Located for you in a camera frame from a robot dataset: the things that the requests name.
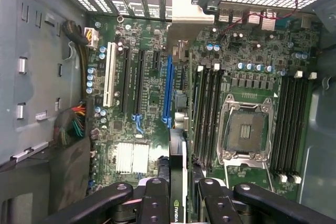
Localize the silver chipset heatsink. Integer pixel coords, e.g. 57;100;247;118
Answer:
115;142;152;175

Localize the CPU socket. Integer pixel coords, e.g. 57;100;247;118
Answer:
217;94;275;168

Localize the green motherboard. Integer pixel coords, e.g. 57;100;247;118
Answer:
83;15;322;204

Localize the blue expansion slot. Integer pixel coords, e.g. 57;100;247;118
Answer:
162;55;176;129

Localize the long black expansion slot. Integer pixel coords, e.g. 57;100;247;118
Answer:
134;49;146;114
122;48;131;114

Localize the open grey PC case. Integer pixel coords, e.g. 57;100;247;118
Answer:
0;0;336;224

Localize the white expansion slot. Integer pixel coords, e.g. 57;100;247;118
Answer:
103;42;118;107

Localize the coloured power wire bundle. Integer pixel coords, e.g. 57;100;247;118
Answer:
54;99;87;146

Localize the black sleeved power cable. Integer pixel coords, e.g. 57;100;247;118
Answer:
61;20;100;99

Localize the red and black twisted wire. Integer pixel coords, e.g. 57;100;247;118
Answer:
219;0;300;38

